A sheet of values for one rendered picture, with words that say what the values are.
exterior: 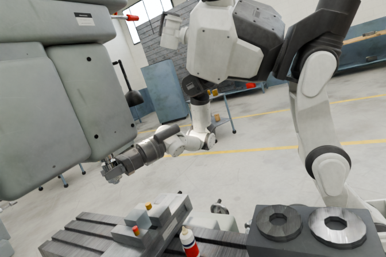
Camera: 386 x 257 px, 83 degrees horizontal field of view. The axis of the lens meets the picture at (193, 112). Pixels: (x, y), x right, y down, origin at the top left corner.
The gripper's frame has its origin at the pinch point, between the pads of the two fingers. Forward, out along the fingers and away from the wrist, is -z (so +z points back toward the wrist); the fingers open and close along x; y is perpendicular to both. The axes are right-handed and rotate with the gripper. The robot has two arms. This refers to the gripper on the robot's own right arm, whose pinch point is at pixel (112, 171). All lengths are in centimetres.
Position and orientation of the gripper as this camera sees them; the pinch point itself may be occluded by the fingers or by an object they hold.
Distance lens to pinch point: 78.4
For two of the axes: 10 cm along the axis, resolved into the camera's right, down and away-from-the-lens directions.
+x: 5.7, -0.1, -8.2
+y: 3.1, 9.3, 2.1
